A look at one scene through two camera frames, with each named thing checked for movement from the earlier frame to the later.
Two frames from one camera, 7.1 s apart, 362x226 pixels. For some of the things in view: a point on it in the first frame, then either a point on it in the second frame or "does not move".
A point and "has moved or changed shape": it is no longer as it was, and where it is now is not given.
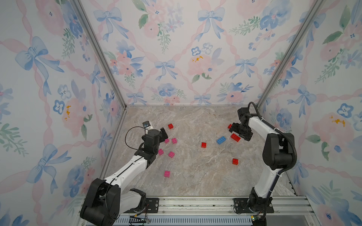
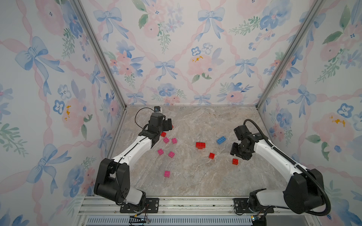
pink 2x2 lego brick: x=167 y=173 does not move
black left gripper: x=162 y=138 -> x=167 y=124
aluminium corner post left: x=100 y=48 does not move
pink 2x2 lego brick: x=171 y=154 does not move
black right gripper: x=246 y=136 -> x=244 y=156
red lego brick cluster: x=235 y=137 has moved or changed shape
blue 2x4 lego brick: x=221 y=140 does not move
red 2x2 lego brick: x=235 y=161 does not move
